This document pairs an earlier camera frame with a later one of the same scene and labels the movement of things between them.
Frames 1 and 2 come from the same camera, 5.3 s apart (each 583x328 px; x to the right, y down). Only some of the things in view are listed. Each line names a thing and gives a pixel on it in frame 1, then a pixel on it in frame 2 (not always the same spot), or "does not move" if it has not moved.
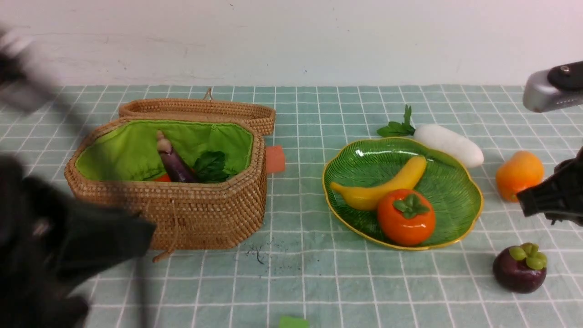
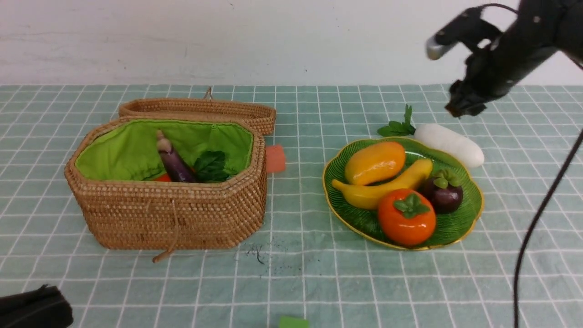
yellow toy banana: x=368 y=197 does not move
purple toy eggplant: x=177 y=170 does not move
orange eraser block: x=275 y=159 does not move
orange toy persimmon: x=406 y=217 does not move
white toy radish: x=455 y=147 does not move
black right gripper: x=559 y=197 to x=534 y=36
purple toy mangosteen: x=520 y=269 to x=445 y=189
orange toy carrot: x=165 y=178 does not move
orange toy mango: x=524 y=169 to x=374 y=162
